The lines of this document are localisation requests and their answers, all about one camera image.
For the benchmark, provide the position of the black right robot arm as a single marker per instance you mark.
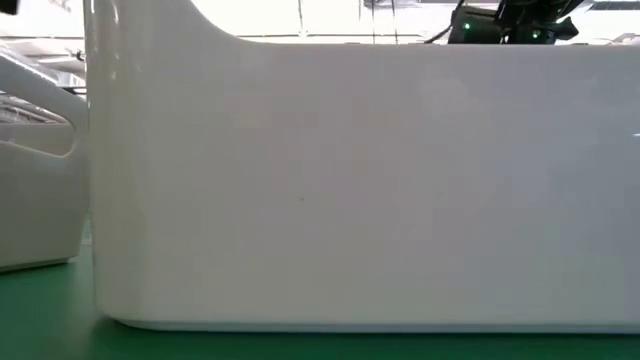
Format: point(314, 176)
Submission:
point(515, 22)

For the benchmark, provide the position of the large white plastic bin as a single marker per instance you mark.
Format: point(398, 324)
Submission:
point(350, 175)

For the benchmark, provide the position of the grey thin background pole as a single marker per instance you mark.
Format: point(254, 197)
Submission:
point(301, 17)

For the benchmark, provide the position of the dark thin background pole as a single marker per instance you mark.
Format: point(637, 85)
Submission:
point(394, 22)
point(373, 20)

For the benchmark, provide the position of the small white plastic bin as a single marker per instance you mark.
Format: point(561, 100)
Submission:
point(40, 200)

